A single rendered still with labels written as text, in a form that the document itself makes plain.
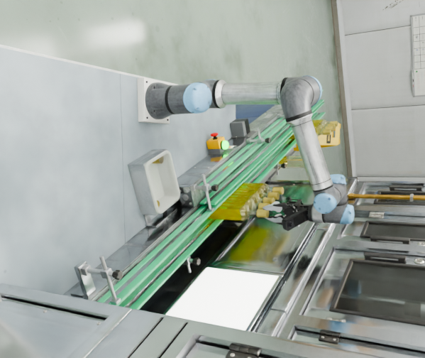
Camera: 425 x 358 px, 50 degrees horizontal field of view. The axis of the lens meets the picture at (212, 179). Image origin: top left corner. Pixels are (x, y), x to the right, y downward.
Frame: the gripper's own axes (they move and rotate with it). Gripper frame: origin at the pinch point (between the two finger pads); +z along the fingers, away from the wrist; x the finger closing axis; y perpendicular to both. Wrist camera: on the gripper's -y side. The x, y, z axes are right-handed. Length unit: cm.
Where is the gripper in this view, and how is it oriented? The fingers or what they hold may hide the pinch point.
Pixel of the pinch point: (265, 213)
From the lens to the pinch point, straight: 192.2
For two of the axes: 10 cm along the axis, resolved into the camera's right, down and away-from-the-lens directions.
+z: -8.6, 0.0, 5.0
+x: -2.0, -9.1, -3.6
